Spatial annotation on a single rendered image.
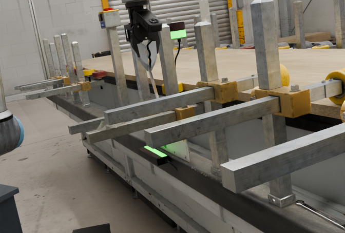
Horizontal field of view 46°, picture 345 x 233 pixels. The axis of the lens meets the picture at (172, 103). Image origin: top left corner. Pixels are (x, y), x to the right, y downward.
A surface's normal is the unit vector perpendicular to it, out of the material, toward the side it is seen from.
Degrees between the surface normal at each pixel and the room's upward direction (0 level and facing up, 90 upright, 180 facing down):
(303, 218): 0
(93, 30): 90
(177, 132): 90
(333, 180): 90
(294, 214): 0
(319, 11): 90
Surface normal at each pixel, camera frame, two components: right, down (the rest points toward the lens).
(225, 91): 0.44, 0.11
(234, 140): -0.88, 0.22
